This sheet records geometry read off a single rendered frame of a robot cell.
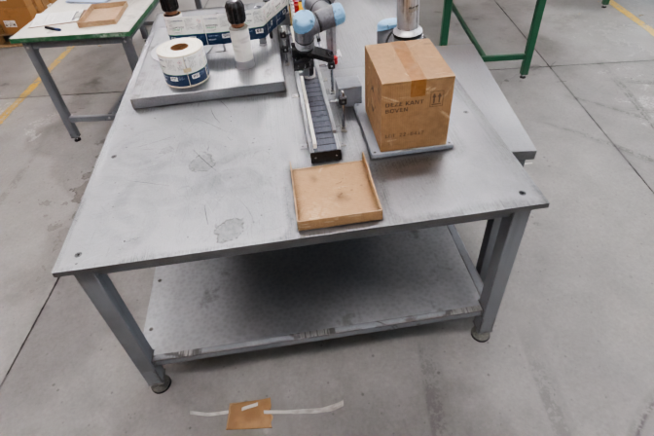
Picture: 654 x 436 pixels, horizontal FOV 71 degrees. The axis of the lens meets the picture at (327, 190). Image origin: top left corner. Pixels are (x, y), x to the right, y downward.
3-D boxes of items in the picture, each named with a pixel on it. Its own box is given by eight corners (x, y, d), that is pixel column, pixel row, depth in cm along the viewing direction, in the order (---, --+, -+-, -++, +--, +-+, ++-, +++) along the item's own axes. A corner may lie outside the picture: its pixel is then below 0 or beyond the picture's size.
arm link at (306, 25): (320, 19, 157) (298, 29, 156) (320, 40, 168) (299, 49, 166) (309, 3, 160) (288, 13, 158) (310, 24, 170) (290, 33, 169)
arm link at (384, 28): (394, 41, 207) (395, 11, 197) (411, 53, 197) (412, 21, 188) (371, 48, 204) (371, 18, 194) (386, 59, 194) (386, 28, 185)
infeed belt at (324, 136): (284, 3, 285) (283, -4, 282) (298, 1, 286) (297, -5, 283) (314, 161, 162) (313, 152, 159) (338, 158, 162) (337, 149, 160)
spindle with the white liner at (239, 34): (236, 61, 217) (223, -3, 197) (255, 59, 217) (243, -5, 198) (236, 70, 210) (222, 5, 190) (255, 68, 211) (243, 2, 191)
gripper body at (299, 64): (292, 56, 185) (290, 37, 173) (312, 54, 185) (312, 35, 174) (294, 73, 182) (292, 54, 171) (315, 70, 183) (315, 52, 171)
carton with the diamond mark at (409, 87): (365, 108, 184) (364, 45, 166) (422, 102, 185) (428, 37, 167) (380, 152, 162) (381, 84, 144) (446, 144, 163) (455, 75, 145)
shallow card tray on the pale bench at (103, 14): (92, 9, 311) (90, 4, 308) (128, 5, 312) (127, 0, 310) (78, 27, 285) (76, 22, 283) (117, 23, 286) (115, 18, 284)
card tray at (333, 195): (290, 170, 160) (289, 161, 158) (363, 161, 162) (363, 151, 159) (298, 231, 138) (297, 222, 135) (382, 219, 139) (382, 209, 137)
